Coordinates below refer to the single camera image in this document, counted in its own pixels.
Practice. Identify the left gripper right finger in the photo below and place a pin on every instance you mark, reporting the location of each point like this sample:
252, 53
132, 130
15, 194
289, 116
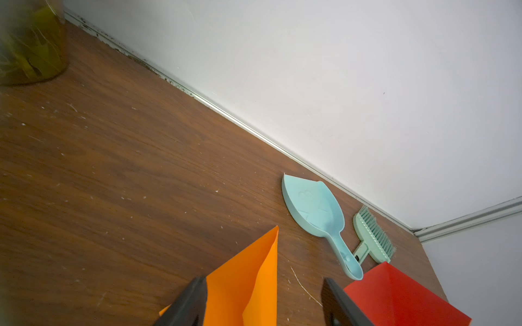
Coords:
338, 308

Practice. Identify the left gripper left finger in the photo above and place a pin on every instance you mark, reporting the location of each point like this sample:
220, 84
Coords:
189, 307

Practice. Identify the red square paper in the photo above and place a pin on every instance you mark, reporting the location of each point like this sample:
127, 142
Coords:
387, 296

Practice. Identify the orange square paper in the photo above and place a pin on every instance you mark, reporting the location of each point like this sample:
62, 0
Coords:
243, 291

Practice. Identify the green hand brush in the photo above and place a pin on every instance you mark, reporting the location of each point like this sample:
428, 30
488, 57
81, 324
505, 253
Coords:
373, 239

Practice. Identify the light blue dustpan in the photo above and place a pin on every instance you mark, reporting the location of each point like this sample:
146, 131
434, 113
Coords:
315, 209

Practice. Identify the potted artificial plant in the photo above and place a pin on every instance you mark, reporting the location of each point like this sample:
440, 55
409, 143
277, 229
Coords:
33, 41

